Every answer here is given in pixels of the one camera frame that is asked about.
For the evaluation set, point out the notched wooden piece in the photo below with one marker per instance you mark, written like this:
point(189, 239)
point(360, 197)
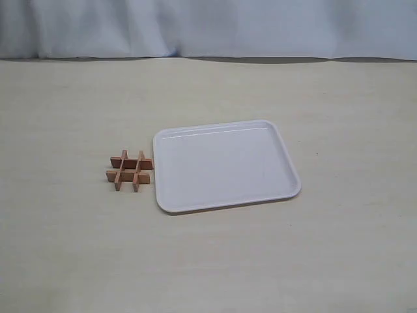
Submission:
point(130, 164)
point(136, 181)
point(143, 177)
point(120, 163)

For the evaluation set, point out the white plastic tray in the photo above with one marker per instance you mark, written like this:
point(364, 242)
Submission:
point(207, 167)

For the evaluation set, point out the white backdrop cloth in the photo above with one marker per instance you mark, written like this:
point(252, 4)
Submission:
point(122, 29)

